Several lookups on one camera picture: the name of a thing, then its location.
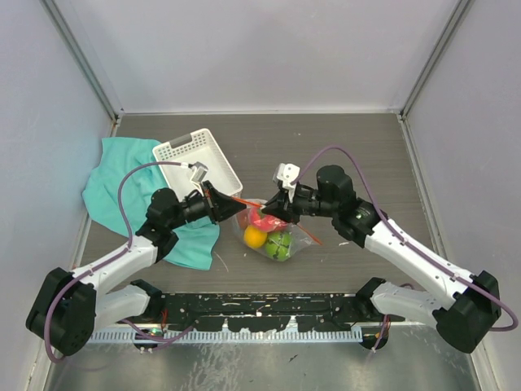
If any clear zip bag orange seal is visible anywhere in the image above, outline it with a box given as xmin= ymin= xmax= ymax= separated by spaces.
xmin=231 ymin=197 xmax=322 ymax=262

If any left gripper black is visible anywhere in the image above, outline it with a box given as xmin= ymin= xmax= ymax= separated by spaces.
xmin=167 ymin=180 xmax=245 ymax=230

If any white perforated plastic basket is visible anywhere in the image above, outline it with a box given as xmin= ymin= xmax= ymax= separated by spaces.
xmin=152 ymin=128 xmax=243 ymax=198

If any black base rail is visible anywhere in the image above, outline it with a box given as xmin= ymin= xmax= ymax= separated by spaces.
xmin=129 ymin=293 xmax=390 ymax=332

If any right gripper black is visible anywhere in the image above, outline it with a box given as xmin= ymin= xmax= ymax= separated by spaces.
xmin=262 ymin=181 xmax=338 ymax=225

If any green fake fruit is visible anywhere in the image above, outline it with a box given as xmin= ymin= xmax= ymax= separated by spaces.
xmin=264 ymin=231 xmax=292 ymax=261

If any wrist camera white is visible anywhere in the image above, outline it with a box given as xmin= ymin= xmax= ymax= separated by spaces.
xmin=273 ymin=163 xmax=300 ymax=202
xmin=190 ymin=161 xmax=208 ymax=187

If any teal cloth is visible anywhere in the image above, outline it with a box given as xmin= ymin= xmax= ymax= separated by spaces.
xmin=81 ymin=137 xmax=221 ymax=271

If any brown fake kiwi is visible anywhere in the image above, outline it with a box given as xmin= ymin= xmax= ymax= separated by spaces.
xmin=237 ymin=210 xmax=249 ymax=231

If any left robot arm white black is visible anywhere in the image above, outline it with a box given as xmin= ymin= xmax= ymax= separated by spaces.
xmin=26 ymin=181 xmax=246 ymax=360

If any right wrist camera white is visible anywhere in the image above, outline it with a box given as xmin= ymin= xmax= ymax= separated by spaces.
xmin=273 ymin=163 xmax=300 ymax=202

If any grey slotted cable duct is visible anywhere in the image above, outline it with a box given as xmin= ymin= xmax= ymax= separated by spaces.
xmin=89 ymin=326 xmax=363 ymax=345

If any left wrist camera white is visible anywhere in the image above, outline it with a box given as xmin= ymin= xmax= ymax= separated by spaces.
xmin=190 ymin=161 xmax=208 ymax=187

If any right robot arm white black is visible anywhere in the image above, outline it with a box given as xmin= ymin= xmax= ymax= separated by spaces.
xmin=262 ymin=163 xmax=501 ymax=354

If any red fake apple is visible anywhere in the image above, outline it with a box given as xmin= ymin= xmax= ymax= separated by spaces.
xmin=248 ymin=208 xmax=287 ymax=233

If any yellow fake lemon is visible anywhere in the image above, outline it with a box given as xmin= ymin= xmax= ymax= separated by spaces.
xmin=243 ymin=225 xmax=268 ymax=248

